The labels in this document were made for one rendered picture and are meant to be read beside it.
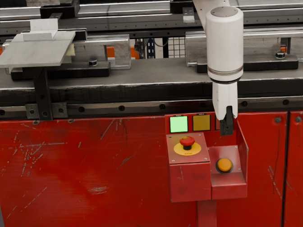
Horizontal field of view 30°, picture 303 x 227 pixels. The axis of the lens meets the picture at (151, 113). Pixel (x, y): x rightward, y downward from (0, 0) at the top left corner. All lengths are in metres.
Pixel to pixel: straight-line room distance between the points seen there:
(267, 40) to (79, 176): 0.72
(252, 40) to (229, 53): 0.46
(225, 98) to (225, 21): 0.19
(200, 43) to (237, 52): 0.44
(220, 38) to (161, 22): 0.73
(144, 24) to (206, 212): 0.74
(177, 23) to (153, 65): 0.27
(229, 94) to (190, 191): 0.29
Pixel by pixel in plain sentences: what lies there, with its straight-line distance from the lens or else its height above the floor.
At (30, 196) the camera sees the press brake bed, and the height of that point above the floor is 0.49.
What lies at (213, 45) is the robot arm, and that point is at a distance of 1.29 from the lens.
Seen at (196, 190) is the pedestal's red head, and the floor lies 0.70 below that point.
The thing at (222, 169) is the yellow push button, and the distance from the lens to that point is 1.52.
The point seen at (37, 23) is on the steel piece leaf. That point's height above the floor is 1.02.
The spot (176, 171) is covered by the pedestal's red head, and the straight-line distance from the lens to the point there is 1.44.
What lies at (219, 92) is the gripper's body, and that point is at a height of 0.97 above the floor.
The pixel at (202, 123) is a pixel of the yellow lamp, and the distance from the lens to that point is 1.55.
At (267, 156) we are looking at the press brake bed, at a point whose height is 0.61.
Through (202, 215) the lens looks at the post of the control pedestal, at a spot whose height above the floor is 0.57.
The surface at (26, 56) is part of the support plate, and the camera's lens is 1.58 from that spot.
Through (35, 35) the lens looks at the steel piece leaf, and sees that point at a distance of 1.70.
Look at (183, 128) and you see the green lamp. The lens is 1.55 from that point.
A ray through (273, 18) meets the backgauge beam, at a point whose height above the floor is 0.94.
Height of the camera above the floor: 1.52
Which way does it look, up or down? 26 degrees down
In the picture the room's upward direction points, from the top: 3 degrees counter-clockwise
